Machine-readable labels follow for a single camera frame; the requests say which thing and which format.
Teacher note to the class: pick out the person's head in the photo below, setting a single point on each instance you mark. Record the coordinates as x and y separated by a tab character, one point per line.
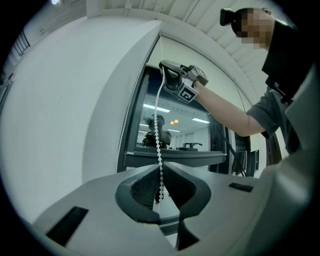
252	27

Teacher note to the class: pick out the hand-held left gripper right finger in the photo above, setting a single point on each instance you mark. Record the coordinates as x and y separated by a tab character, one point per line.
220	205

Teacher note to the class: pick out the group of ceiling lights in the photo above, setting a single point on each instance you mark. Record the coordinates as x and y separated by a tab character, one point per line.
53	2

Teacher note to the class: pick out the person's right forearm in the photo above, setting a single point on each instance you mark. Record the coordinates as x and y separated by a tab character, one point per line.
225	110

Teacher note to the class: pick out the black balcony railing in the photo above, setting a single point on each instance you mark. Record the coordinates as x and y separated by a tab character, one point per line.
21	42

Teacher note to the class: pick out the black head-mounted camera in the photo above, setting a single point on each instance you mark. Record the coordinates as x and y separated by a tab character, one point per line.
226	17

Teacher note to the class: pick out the person's dark grey shirt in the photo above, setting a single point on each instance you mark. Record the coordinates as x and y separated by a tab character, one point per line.
270	112

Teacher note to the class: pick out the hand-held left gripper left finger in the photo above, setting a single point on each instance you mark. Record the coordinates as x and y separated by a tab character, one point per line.
100	212

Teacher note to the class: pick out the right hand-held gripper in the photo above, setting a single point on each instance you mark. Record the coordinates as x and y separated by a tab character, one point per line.
187	93

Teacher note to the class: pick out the black window frame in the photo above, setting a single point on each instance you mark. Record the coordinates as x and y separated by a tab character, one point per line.
175	156

